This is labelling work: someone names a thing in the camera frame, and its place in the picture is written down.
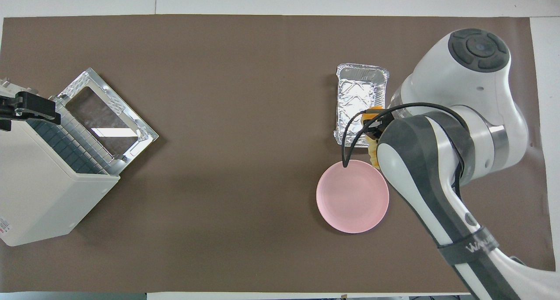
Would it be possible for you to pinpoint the cream toaster oven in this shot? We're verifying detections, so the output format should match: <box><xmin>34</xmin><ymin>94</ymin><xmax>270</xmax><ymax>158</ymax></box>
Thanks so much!
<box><xmin>0</xmin><ymin>67</ymin><xmax>160</xmax><ymax>248</ymax></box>

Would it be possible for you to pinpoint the aluminium foil tray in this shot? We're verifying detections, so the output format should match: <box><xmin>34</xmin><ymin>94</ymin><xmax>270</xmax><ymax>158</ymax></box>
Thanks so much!
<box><xmin>333</xmin><ymin>63</ymin><xmax>390</xmax><ymax>149</ymax></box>

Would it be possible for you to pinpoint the pink round plate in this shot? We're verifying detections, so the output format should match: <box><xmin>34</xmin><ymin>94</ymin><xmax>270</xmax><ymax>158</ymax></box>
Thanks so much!
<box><xmin>315</xmin><ymin>159</ymin><xmax>390</xmax><ymax>234</ymax></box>

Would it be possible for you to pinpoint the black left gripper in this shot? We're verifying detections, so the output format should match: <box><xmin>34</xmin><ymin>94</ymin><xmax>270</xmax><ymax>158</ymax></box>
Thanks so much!
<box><xmin>0</xmin><ymin>91</ymin><xmax>62</xmax><ymax>133</ymax></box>

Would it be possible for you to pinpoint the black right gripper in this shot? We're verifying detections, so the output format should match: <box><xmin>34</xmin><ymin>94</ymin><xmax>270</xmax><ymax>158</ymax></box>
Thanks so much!
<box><xmin>362</xmin><ymin>108</ymin><xmax>397</xmax><ymax>137</ymax></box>

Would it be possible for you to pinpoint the yellow ridged bread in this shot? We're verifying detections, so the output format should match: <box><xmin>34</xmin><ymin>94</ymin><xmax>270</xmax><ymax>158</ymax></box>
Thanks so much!
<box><xmin>364</xmin><ymin>108</ymin><xmax>385</xmax><ymax>170</ymax></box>

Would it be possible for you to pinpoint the glass oven door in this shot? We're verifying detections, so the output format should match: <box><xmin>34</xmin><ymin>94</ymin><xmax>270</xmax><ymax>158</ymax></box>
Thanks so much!
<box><xmin>56</xmin><ymin>67</ymin><xmax>160</xmax><ymax>163</ymax></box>

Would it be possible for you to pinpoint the brown table mat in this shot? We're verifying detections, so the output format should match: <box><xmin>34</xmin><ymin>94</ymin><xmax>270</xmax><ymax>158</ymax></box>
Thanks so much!
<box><xmin>0</xmin><ymin>14</ymin><xmax>559</xmax><ymax>294</ymax></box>

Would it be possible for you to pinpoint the metal oven wire rack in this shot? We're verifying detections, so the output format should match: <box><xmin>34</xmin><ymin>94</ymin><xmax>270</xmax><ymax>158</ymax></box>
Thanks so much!
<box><xmin>25</xmin><ymin>104</ymin><xmax>122</xmax><ymax>176</ymax></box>

